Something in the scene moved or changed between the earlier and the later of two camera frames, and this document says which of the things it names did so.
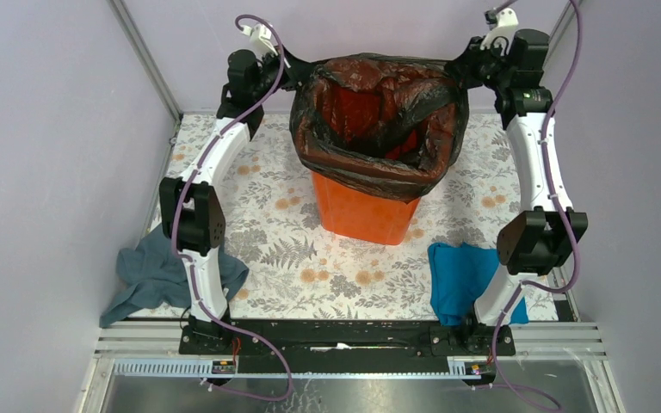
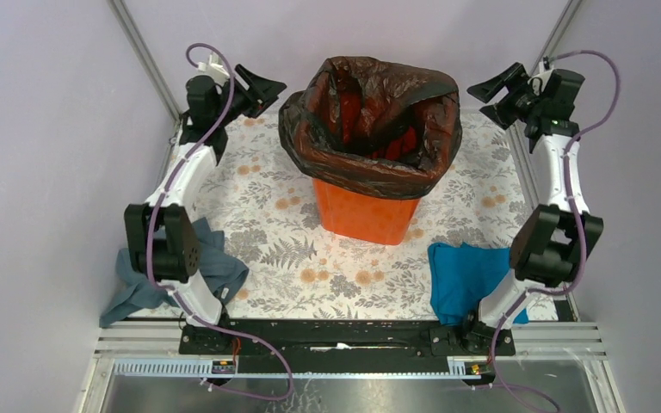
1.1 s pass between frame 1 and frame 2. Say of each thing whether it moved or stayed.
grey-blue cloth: stayed
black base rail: stayed
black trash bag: moved
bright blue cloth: stayed
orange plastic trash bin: stayed
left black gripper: moved
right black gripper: moved
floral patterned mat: stayed
